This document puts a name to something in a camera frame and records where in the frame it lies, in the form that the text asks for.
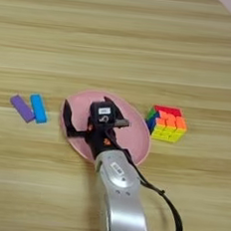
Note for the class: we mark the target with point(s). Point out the pink round plate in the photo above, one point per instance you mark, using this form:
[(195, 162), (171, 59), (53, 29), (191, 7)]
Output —
[(135, 136)]

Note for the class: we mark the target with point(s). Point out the purple rectangular block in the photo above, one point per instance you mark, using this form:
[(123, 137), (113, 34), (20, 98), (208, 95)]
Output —
[(22, 108)]

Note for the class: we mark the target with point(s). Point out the multicoloured puzzle cube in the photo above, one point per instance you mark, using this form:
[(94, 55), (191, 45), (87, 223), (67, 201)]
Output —
[(168, 124)]

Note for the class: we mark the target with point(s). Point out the blue rectangular block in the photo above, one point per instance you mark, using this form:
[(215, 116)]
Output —
[(38, 108)]

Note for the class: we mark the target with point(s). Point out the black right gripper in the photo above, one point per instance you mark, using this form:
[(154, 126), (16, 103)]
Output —
[(101, 139)]

